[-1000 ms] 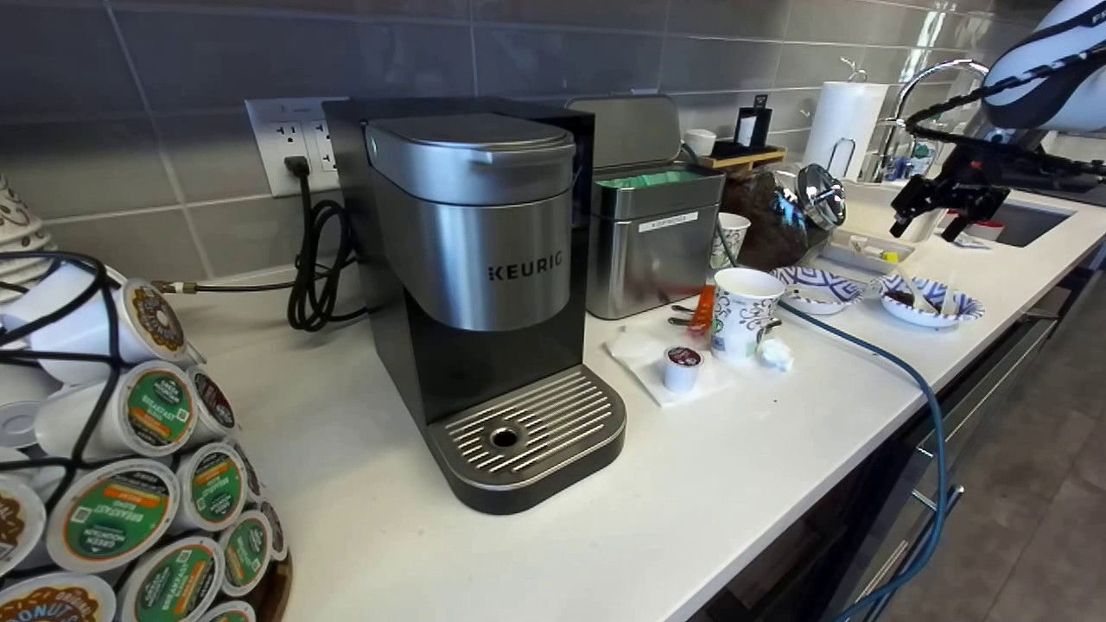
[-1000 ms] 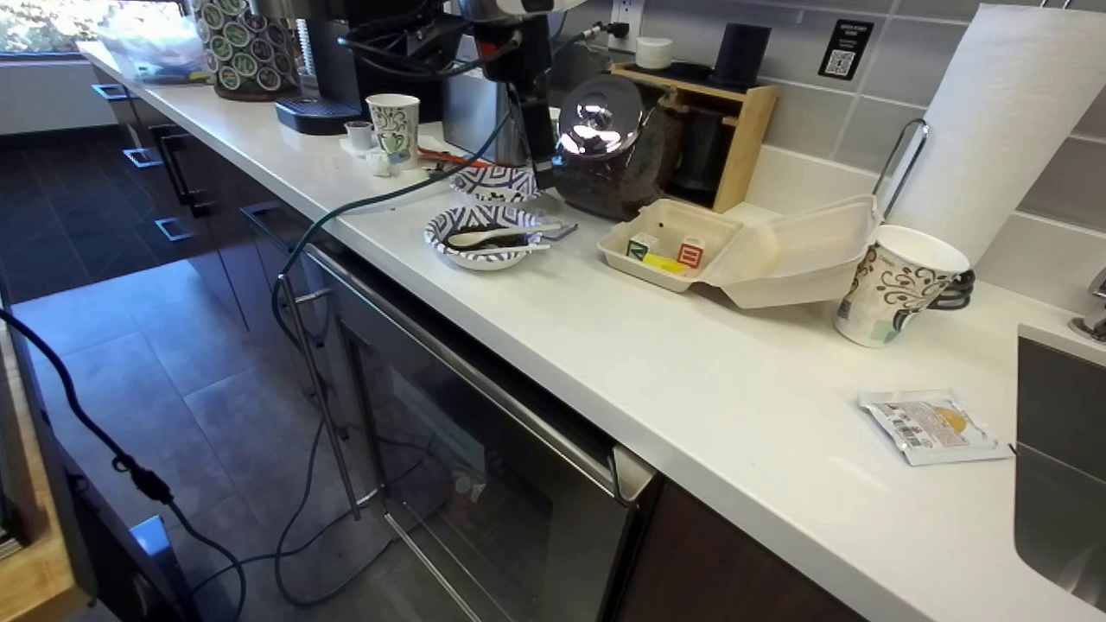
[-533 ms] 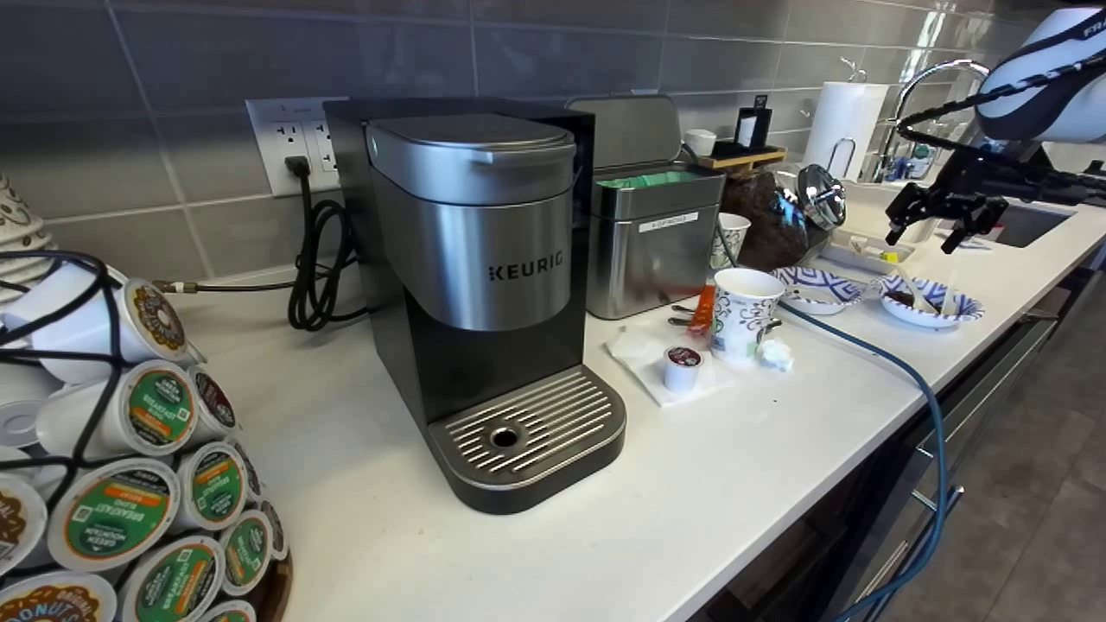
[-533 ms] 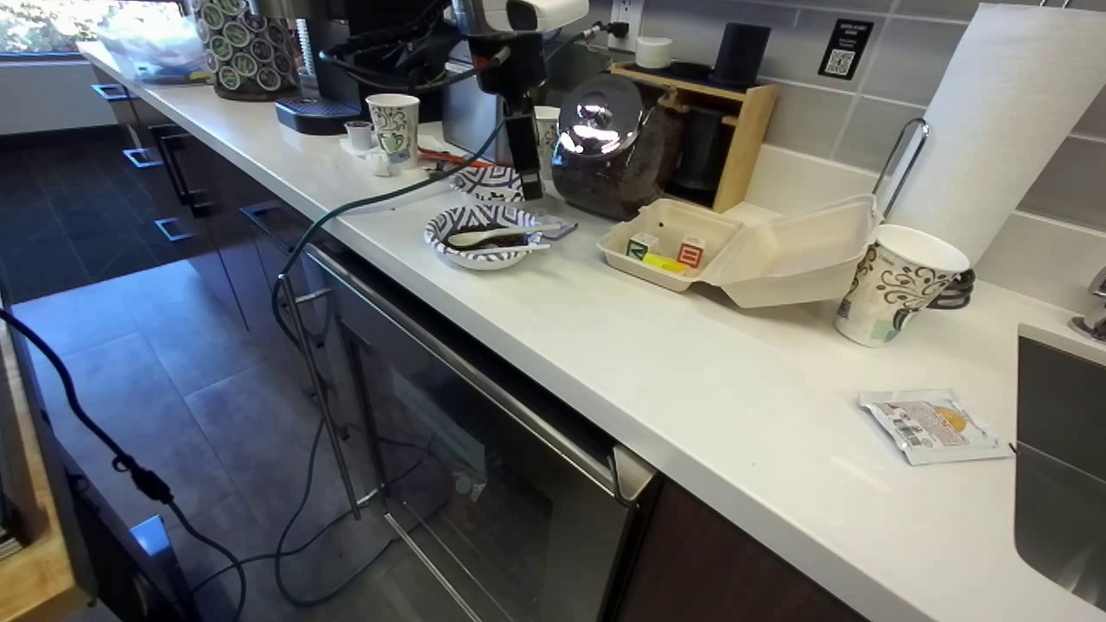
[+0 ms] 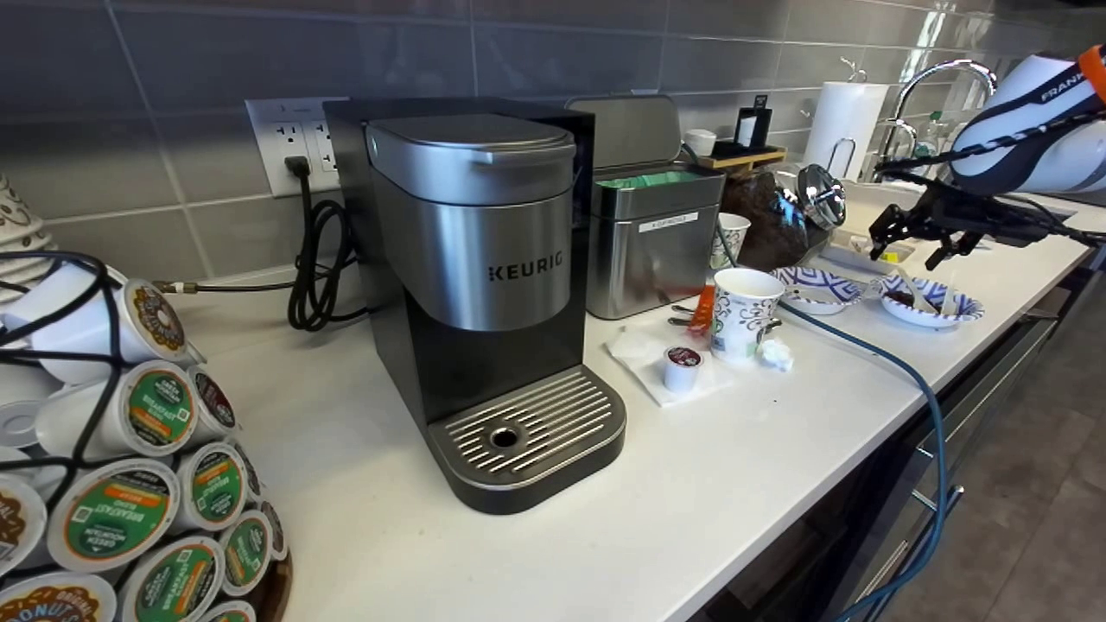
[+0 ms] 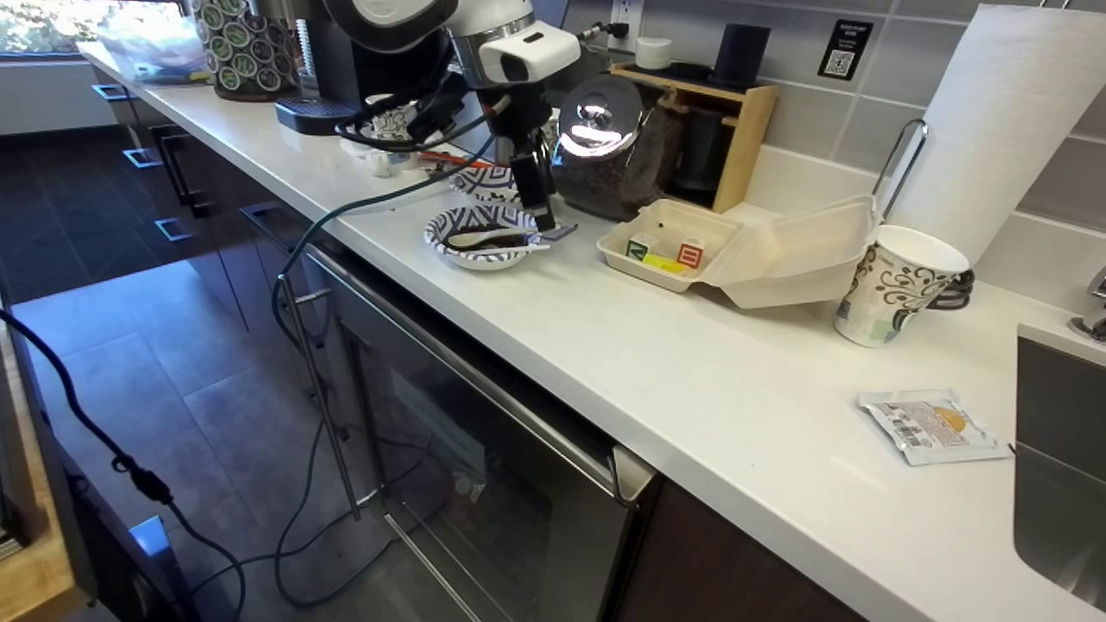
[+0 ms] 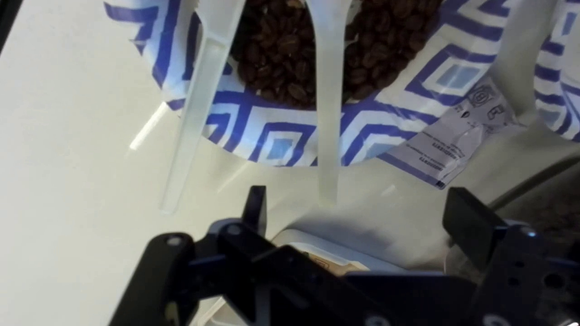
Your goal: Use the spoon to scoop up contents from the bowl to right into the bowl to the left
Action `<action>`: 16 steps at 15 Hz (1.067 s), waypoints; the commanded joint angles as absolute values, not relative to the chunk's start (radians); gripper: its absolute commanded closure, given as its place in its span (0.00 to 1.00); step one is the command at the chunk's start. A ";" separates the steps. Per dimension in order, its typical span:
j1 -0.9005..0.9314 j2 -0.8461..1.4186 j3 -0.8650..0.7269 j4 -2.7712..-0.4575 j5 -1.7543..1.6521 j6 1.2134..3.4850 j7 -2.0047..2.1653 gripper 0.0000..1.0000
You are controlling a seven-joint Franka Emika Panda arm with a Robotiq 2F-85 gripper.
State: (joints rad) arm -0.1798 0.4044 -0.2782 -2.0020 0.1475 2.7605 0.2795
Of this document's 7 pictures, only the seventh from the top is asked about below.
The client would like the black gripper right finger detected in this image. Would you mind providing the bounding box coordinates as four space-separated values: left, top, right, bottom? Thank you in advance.
343 185 580 326

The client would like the patterned paper bowl with beans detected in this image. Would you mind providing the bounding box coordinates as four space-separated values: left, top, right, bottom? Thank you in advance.
102 0 517 173

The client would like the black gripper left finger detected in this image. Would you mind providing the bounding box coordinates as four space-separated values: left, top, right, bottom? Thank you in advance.
108 185 378 326

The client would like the small white printed sachet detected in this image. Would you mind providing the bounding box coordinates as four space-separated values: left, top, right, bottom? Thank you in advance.
380 77 517 191

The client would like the empty patterned paper bowl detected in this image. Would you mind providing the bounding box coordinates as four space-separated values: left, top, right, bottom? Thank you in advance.
534 0 580 146

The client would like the clear plastic utensil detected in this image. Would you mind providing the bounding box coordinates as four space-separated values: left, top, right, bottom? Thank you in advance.
159 0 249 216

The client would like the white plastic spoon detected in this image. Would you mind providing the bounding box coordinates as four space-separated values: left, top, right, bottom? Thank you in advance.
304 0 354 209

